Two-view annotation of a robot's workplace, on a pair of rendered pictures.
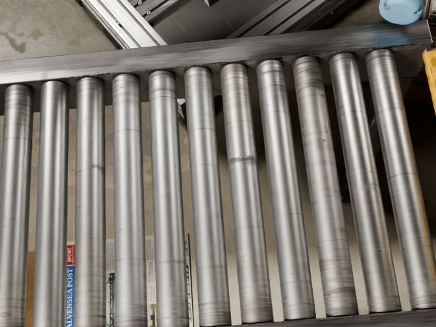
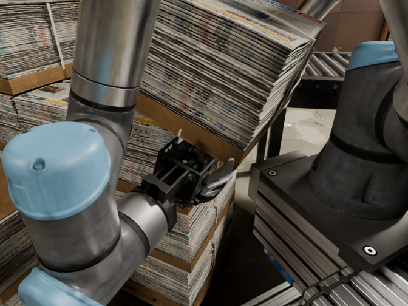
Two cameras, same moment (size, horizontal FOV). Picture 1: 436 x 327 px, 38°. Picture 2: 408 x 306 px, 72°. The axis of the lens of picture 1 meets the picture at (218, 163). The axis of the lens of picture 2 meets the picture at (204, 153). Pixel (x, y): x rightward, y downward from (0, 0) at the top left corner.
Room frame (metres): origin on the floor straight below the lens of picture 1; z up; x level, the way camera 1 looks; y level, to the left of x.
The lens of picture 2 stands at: (1.67, -0.65, 1.11)
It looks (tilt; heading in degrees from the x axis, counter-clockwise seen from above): 31 degrees down; 182
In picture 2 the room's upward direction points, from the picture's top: straight up
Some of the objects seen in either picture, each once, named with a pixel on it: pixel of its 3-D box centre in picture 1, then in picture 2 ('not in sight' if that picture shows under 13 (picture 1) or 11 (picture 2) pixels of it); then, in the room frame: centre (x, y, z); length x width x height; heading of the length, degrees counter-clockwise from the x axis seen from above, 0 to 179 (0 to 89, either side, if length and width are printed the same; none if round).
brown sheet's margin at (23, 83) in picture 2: not in sight; (35, 67); (0.69, -1.28, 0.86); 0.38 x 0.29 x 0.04; 157
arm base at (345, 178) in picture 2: not in sight; (363, 162); (1.30, -0.42, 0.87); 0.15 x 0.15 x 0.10
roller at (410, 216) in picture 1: (401, 172); not in sight; (0.32, -0.30, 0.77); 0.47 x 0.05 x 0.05; 175
